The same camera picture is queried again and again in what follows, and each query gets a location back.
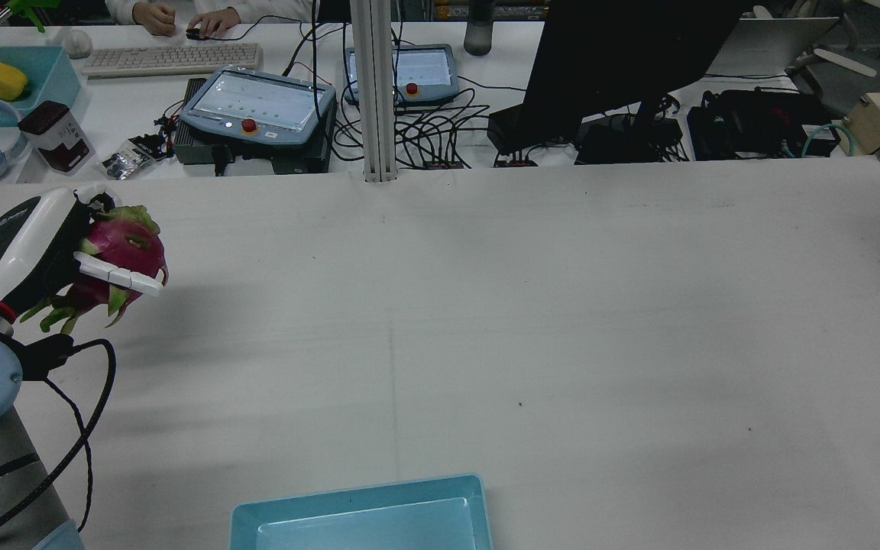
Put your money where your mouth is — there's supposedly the white grey left robot hand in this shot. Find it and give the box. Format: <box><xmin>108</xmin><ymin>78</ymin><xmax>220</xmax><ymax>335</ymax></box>
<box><xmin>0</xmin><ymin>183</ymin><xmax>166</xmax><ymax>320</ymax></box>

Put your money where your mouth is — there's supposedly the pink dragon fruit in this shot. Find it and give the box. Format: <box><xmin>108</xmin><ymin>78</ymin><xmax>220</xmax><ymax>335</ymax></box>
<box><xmin>20</xmin><ymin>204</ymin><xmax>170</xmax><ymax>335</ymax></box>

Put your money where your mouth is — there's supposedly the white box dark red lid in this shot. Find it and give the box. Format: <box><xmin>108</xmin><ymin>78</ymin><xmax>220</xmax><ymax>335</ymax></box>
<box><xmin>18</xmin><ymin>100</ymin><xmax>97</xmax><ymax>173</ymax></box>

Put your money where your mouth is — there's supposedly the clear plastic bag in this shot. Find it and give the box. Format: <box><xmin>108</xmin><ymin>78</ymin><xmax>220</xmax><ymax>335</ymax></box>
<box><xmin>102</xmin><ymin>145</ymin><xmax>157</xmax><ymax>181</ymax></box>

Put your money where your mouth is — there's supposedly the yellow bell pepper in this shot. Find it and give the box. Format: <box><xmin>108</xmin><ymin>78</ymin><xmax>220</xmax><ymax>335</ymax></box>
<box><xmin>0</xmin><ymin>60</ymin><xmax>29</xmax><ymax>102</ymax></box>

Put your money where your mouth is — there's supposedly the shallow light blue tray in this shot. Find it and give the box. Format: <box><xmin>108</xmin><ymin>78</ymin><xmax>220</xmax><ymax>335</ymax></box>
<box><xmin>0</xmin><ymin>46</ymin><xmax>82</xmax><ymax>127</ymax></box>

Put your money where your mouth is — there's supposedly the white computer mouse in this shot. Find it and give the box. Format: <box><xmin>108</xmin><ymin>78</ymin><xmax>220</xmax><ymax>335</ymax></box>
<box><xmin>56</xmin><ymin>28</ymin><xmax>94</xmax><ymax>59</ymax></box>

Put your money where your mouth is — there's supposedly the white computer keyboard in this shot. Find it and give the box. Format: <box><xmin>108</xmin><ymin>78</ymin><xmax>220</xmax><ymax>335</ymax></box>
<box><xmin>81</xmin><ymin>42</ymin><xmax>264</xmax><ymax>79</ymax></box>

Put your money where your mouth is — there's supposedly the black box under pendant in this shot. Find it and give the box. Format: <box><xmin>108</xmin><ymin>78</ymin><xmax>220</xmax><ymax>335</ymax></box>
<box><xmin>173</xmin><ymin>78</ymin><xmax>334</xmax><ymax>175</ymax></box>

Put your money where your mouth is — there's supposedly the large grey teach pendant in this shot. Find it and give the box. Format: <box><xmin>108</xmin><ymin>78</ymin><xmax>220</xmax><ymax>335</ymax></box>
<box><xmin>179</xmin><ymin>66</ymin><xmax>337</xmax><ymax>147</ymax></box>

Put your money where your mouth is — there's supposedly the person in white coat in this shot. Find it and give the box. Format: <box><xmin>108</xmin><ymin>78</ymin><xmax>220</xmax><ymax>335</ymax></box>
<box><xmin>106</xmin><ymin>0</ymin><xmax>315</xmax><ymax>39</ymax></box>

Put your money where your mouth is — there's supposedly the small grey teach pendant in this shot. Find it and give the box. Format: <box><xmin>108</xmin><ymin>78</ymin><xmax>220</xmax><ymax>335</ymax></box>
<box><xmin>345</xmin><ymin>44</ymin><xmax>461</xmax><ymax>107</ymax></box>

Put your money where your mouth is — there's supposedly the light blue plastic bin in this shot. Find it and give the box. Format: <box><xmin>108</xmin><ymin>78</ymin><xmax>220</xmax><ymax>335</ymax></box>
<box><xmin>228</xmin><ymin>474</ymin><xmax>494</xmax><ymax>550</ymax></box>

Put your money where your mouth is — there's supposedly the grey drinking bottle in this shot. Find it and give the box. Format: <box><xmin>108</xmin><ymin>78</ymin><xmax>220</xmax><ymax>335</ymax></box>
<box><xmin>463</xmin><ymin>0</ymin><xmax>496</xmax><ymax>56</ymax></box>

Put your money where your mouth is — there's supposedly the black monitor base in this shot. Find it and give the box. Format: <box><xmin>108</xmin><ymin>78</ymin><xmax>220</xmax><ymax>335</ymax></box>
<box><xmin>574</xmin><ymin>115</ymin><xmax>685</xmax><ymax>165</ymax></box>

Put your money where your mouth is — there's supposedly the black computer monitor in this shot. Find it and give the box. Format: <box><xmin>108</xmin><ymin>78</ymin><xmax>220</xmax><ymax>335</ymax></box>
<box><xmin>520</xmin><ymin>0</ymin><xmax>746</xmax><ymax>154</ymax></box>

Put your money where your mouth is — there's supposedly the black bag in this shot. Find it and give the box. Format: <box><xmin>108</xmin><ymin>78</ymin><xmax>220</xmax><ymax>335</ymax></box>
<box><xmin>687</xmin><ymin>89</ymin><xmax>842</xmax><ymax>161</ymax></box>

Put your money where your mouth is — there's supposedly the grey office chair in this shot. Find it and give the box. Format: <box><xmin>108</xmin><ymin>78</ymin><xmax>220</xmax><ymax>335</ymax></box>
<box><xmin>788</xmin><ymin>0</ymin><xmax>880</xmax><ymax>115</ymax></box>

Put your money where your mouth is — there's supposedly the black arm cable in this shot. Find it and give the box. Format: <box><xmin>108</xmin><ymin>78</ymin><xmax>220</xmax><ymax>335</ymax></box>
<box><xmin>0</xmin><ymin>338</ymin><xmax>118</xmax><ymax>547</ymax></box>

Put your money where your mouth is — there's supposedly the aluminium profile post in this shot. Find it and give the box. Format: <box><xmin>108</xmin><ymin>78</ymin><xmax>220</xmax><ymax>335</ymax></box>
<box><xmin>348</xmin><ymin>0</ymin><xmax>399</xmax><ymax>183</ymax></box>

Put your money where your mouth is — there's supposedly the black cable tangle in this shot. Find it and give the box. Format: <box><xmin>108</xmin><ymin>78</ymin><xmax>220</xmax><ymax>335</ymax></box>
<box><xmin>333</xmin><ymin>76</ymin><xmax>532</xmax><ymax>169</ymax></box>

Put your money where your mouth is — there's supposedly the teal cable loop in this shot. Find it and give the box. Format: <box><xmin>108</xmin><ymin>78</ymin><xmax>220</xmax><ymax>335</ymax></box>
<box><xmin>801</xmin><ymin>124</ymin><xmax>859</xmax><ymax>160</ymax></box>

